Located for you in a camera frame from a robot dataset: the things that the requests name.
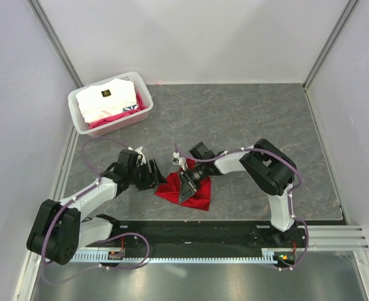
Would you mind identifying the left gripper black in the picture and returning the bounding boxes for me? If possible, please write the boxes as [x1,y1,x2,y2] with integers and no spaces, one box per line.
[128,159,167,191]

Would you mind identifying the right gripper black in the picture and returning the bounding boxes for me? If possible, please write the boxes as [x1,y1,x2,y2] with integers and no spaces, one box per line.
[178,162,208,203]

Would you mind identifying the red cloth napkin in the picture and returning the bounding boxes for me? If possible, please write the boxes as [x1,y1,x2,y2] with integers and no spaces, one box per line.
[155,169,211,211]

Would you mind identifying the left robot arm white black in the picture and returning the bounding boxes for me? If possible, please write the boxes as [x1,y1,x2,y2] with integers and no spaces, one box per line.
[26,149,167,265]

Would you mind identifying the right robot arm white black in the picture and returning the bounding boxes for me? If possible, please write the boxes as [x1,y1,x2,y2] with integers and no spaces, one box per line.
[178,139,296,247]

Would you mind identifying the white plastic basket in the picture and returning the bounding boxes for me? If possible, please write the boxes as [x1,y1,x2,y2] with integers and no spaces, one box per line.
[68,71,153,137]

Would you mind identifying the pink folded towel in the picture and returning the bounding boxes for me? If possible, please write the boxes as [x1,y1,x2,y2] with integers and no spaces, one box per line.
[89,92,147,129]

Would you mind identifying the white folded shirt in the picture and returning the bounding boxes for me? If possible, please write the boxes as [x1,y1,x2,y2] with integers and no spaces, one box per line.
[76,78,137,124]

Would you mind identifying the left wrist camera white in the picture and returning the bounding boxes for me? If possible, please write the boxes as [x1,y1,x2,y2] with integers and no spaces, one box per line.
[128,146,147,166]

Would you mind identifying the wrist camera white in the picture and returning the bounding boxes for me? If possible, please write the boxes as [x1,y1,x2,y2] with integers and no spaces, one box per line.
[128,146,147,166]
[172,152,188,170]

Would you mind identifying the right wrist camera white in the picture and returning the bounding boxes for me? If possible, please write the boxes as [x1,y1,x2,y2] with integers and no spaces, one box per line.
[172,152,188,170]

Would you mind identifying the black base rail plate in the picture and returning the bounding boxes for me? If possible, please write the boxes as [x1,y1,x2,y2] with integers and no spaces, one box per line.
[83,219,310,258]

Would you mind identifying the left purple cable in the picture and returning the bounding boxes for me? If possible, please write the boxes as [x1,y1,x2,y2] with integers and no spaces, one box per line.
[39,136,150,285]

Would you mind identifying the white slotted cable duct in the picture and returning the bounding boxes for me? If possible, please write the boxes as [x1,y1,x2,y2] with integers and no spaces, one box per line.
[70,248,278,264]

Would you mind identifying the aluminium frame rail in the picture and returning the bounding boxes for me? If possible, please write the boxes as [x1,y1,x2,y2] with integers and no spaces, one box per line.
[308,225,368,251]

